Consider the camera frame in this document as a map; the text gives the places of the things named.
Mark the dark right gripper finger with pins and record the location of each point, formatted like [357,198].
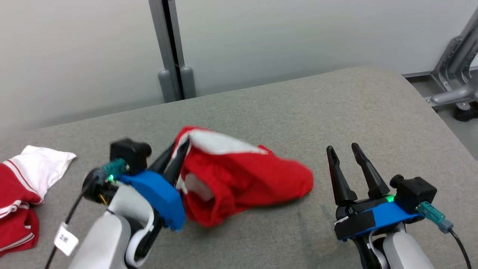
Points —
[341,183]
[373,179]

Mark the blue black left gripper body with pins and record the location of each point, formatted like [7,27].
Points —
[160,198]

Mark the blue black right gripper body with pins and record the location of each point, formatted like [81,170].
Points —
[369,220]

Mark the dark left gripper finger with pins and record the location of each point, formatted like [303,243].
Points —
[163,158]
[178,164]

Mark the red shorts white waistband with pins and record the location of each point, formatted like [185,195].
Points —
[242,179]

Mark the red white basketball jersey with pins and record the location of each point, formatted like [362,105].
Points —
[22,186]

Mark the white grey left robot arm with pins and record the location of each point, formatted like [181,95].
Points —
[108,235]

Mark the black stand wheel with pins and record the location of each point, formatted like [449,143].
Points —
[466,113]

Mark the grey metal stand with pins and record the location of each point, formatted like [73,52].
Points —
[455,59]

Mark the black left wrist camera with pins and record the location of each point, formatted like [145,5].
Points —
[129,153]

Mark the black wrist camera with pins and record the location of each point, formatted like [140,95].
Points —
[129,153]
[414,192]

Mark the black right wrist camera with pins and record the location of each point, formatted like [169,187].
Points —
[414,192]

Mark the grey partition post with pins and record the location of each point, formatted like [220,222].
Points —
[170,45]

